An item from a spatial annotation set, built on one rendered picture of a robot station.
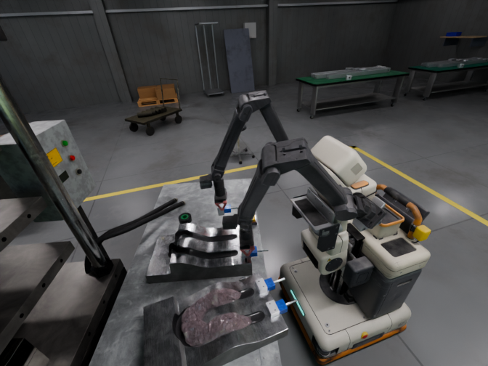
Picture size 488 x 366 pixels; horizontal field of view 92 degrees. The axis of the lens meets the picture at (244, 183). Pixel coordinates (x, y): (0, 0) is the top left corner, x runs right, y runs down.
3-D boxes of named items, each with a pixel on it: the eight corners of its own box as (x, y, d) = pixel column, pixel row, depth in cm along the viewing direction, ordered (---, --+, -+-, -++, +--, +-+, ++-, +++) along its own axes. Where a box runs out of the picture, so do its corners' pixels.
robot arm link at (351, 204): (367, 212, 85) (363, 199, 88) (351, 204, 80) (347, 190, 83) (344, 220, 92) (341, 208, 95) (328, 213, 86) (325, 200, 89)
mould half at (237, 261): (248, 235, 135) (247, 218, 128) (252, 275, 114) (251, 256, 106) (161, 242, 134) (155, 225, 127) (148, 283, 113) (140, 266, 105)
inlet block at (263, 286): (281, 277, 109) (282, 270, 106) (286, 287, 105) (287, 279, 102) (255, 287, 105) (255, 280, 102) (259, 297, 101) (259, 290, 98)
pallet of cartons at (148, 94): (177, 96, 803) (174, 83, 779) (179, 102, 736) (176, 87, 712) (140, 101, 776) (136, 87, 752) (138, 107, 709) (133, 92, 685)
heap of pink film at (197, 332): (239, 287, 102) (237, 276, 98) (254, 327, 88) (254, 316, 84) (179, 309, 95) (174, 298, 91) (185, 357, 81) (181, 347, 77)
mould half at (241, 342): (260, 279, 111) (260, 265, 105) (287, 335, 91) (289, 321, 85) (150, 321, 98) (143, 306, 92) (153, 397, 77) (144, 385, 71)
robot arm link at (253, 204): (285, 173, 62) (282, 142, 68) (264, 171, 61) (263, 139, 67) (249, 231, 98) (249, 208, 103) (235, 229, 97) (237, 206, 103)
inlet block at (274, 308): (293, 298, 100) (294, 290, 97) (299, 309, 96) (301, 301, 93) (265, 310, 97) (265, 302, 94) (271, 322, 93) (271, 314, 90)
